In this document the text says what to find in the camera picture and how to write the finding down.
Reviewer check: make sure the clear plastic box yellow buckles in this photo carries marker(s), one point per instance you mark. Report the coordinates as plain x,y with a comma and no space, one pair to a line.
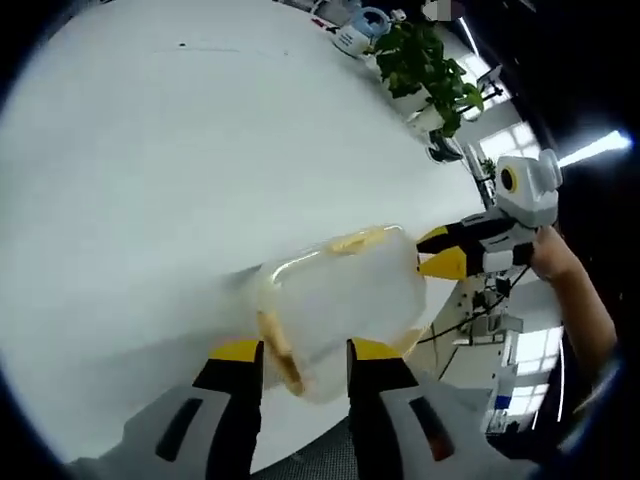
345,310

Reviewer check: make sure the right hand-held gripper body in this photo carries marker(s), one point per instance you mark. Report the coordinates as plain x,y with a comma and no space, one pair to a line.
535,192

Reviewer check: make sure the blue and white kettle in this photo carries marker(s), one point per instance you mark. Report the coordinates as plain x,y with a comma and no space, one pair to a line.
362,32

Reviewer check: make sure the person's right hand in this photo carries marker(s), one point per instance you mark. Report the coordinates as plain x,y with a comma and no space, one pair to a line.
550,255

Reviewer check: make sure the small black table object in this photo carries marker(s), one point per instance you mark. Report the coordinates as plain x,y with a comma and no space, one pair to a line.
445,150

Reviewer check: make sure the ceiling light strip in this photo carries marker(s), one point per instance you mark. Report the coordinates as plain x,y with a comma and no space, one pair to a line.
595,147

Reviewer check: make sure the green potted plant white pot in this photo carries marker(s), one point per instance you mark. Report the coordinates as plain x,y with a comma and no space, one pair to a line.
425,65

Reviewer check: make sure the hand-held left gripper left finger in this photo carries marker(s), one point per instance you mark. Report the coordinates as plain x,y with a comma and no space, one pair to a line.
220,410

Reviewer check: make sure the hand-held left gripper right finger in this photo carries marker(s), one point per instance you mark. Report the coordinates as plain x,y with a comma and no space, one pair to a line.
400,415

